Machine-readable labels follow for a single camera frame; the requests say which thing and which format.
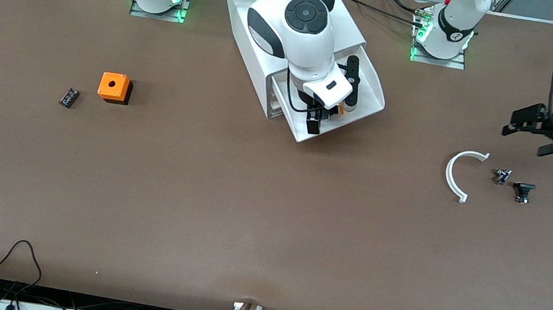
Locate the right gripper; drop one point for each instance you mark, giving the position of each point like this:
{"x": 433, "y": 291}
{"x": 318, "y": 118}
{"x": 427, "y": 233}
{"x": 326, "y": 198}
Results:
{"x": 314, "y": 114}

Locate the orange button enclosure box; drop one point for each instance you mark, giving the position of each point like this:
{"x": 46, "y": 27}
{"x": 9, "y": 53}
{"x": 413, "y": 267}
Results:
{"x": 121, "y": 85}

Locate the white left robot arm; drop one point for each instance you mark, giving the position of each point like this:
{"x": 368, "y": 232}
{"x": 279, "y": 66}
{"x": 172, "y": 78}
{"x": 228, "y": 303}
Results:
{"x": 454, "y": 23}

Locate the small metal fitting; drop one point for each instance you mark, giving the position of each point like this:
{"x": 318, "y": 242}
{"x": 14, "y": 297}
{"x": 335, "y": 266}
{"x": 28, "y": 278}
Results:
{"x": 500, "y": 177}

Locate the white plastic drawer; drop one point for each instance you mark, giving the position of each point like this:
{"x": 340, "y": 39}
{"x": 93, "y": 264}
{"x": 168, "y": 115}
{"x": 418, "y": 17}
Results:
{"x": 371, "y": 95}

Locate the black switch component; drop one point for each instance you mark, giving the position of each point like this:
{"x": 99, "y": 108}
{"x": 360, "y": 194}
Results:
{"x": 524, "y": 186}

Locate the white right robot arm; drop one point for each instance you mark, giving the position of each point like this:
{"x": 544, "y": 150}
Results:
{"x": 293, "y": 38}

